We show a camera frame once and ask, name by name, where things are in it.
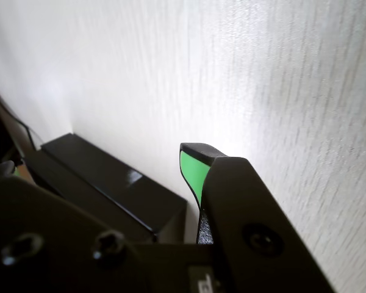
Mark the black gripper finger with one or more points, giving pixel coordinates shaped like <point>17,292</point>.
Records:
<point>247,207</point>
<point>48,219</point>

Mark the black open box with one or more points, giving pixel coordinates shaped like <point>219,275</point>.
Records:
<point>109,183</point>

